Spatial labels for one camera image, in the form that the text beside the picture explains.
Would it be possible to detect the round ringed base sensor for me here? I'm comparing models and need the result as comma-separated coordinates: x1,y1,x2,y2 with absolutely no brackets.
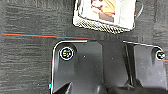
58,46,75,61
155,50,167,61

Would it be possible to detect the flat box with portrait print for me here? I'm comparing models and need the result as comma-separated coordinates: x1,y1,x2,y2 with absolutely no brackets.
81,0,122,24

